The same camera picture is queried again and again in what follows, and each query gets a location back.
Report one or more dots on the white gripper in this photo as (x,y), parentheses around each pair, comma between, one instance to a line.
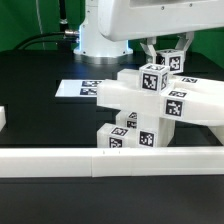
(135,19)

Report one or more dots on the white tagged nut cube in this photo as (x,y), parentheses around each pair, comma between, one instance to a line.
(154,77)
(172,58)

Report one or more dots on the white chair back frame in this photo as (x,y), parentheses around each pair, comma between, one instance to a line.
(187,99)

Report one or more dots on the white chair seat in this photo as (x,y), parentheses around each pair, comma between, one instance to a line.
(153,131)

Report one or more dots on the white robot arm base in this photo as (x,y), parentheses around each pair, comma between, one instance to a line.
(93,47)

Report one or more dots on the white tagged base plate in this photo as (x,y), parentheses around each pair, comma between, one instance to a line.
(77,88)

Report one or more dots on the white U-shaped fence wall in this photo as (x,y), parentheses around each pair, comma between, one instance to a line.
(60,141)

